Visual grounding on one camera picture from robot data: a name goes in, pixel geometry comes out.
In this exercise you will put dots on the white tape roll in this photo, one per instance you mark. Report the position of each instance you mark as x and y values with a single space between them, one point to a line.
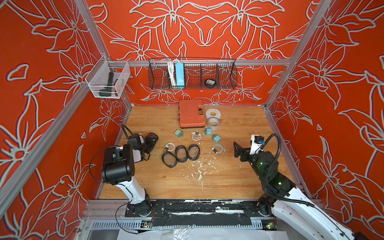
213 113

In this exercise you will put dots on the orange plastic tool case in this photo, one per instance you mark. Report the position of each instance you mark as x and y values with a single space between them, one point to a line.
191 114

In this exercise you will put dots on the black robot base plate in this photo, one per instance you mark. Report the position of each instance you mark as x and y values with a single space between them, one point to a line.
202 213

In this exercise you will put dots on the aluminium horizontal back rail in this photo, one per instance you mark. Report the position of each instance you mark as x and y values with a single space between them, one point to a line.
241 63

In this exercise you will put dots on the clear acrylic wall box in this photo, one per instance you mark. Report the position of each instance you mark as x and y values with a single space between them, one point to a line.
98 77

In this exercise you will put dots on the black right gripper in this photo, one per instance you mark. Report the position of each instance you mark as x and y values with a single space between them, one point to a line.
241 150

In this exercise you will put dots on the black wire wall basket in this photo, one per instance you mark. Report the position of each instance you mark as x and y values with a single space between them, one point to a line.
163 76

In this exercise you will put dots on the green screwdriver in box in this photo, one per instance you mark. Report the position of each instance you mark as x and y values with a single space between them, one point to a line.
107 90

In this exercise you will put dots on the aluminium frame post right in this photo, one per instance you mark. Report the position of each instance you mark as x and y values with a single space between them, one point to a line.
309 31

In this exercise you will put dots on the clear packing tape roll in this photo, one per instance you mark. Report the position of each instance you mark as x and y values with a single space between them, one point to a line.
213 124

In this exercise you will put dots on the green charger plug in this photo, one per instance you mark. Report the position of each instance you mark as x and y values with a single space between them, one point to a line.
208 132
216 138
179 133

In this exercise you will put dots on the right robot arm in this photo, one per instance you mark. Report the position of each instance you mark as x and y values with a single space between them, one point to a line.
284 200

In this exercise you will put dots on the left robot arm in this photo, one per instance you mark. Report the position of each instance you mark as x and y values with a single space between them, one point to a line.
118 169

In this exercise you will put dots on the black round zip pouch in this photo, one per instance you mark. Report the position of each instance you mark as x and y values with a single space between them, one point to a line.
150 142

